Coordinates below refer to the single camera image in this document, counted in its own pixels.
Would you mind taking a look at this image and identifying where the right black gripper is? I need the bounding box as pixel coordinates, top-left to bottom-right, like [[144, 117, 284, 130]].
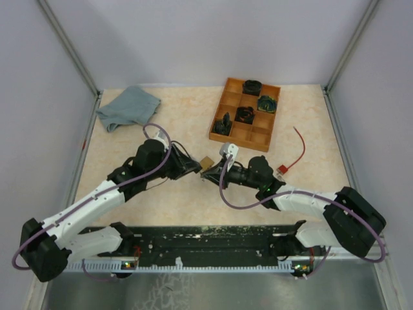
[[201, 157, 261, 190]]

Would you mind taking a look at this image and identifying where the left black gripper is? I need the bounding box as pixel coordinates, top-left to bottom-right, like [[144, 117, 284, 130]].
[[147, 144, 201, 182]]

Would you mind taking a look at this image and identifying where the brass padlock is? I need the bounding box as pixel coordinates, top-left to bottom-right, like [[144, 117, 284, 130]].
[[199, 156, 214, 171]]

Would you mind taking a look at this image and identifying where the black cable lock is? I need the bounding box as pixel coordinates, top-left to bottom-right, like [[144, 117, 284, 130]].
[[172, 140, 190, 157]]

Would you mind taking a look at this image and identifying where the red cable lock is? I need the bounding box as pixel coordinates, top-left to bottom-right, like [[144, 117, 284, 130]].
[[277, 127, 307, 175]]

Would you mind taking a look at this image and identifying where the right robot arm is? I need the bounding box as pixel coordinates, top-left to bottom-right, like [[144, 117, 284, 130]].
[[201, 156, 387, 262]]

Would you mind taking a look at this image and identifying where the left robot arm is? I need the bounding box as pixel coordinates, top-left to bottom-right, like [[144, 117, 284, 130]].
[[19, 139, 201, 282]]

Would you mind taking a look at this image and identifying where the wooden compartment tray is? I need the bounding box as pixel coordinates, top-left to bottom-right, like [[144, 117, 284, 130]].
[[208, 77, 281, 152]]

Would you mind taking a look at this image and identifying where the blue folded cloth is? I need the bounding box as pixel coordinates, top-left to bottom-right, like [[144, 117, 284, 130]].
[[96, 86, 161, 132]]

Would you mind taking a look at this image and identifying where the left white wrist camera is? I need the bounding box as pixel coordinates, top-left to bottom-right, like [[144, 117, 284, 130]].
[[153, 130, 170, 152]]

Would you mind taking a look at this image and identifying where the dark crumpled strap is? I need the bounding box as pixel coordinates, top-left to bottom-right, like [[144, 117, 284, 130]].
[[212, 111, 234, 136]]

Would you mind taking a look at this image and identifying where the black red coiled strap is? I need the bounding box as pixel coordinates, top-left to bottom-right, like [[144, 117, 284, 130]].
[[235, 106, 256, 124]]

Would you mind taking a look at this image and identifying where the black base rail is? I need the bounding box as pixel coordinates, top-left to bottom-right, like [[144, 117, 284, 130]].
[[96, 221, 323, 259]]

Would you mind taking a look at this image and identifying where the green yellow coiled strap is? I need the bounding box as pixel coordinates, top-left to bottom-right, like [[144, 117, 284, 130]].
[[257, 94, 278, 114]]

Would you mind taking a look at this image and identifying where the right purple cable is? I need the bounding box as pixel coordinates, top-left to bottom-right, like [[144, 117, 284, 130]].
[[219, 154, 387, 280]]

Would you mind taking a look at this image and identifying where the white toothed cable duct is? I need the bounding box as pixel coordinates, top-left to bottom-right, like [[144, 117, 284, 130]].
[[65, 257, 309, 274]]

